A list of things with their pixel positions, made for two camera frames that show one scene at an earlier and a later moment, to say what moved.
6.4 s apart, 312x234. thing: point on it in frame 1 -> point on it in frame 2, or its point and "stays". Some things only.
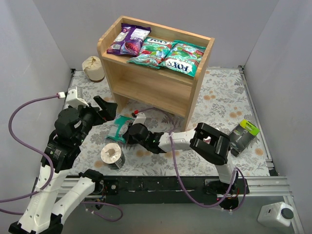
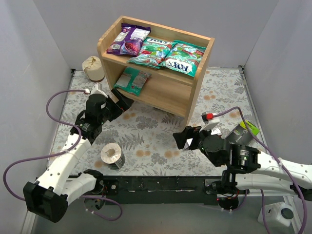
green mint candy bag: x=152 y=52 stays
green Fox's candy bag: x=184 y=57 stays
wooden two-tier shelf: x=162 y=87 stays
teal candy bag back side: x=117 y=129 -> x=132 y=81
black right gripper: x=130 y=133 -> x=194 y=137
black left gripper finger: x=109 y=109 -> x=124 y=103
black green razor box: x=242 y=134 stays
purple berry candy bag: x=129 y=40 stays
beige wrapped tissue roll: x=93 y=68 stays
